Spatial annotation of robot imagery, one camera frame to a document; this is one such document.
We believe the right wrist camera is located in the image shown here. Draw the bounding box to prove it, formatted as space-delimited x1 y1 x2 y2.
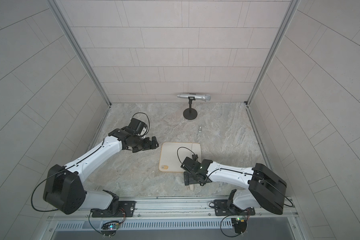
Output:
181 157 200 173

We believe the silver microphone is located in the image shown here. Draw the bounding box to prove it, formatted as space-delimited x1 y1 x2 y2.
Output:
177 94 211 102

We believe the white cutting board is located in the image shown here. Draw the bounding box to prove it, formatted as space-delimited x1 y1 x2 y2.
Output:
159 142 202 173

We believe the right green circuit board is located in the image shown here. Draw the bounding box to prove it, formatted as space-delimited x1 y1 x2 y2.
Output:
231 218 248 235

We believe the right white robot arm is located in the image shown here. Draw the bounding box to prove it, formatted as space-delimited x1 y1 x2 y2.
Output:
159 143 287 216

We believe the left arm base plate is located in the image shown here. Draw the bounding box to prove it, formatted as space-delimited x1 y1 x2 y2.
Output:
91 201 137 218

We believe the left green circuit board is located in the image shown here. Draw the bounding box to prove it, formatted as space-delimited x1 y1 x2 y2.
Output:
101 221 120 237

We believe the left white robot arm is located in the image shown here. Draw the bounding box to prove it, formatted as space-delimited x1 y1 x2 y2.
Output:
43 129 159 217

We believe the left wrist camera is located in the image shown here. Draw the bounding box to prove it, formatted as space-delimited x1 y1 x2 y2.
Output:
128 118 148 136

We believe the aluminium mounting rail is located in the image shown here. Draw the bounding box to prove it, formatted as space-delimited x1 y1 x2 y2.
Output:
47 196 299 221

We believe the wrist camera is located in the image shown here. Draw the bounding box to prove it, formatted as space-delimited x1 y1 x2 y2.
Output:
181 157 200 173
128 118 148 136

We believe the black microphone stand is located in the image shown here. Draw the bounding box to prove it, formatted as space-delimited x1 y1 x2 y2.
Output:
183 99 198 120

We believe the green circuit board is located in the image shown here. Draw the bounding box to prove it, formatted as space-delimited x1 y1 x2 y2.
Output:
231 218 248 235
101 221 120 237

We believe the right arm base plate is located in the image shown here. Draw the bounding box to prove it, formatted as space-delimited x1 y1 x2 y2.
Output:
209 200 256 217

